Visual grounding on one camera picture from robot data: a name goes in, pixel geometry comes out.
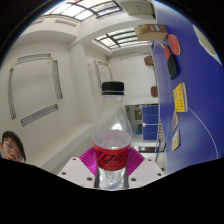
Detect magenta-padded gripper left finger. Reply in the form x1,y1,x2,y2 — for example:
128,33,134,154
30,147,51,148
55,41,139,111
57,147,100,190

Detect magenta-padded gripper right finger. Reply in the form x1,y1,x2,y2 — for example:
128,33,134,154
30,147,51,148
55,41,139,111
125,147,166,190

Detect clear red-labelled drink bottle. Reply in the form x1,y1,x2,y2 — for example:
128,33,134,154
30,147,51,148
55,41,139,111
91,81,134,191

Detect small yellow booklet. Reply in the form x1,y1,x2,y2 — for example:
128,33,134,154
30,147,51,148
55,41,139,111
171,129,181,152

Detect folded blue table tennis tables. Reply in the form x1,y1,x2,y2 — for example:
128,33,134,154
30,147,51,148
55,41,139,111
141,105,160,141

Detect grey booklet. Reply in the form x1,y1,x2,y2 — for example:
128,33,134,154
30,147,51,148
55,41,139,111
170,109,180,133

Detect person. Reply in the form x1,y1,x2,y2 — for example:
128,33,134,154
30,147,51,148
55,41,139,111
0,130,27,164

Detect brown armchair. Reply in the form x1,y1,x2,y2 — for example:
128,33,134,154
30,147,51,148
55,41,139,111
150,86,159,98
143,54,154,66

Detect large yellow book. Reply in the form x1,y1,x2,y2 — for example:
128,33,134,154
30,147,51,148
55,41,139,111
172,81,189,113

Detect black paddle case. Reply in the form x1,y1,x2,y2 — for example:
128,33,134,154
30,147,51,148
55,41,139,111
167,54,180,81

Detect red table tennis paddle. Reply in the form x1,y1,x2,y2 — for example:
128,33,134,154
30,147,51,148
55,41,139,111
162,43,172,61
166,33,182,57

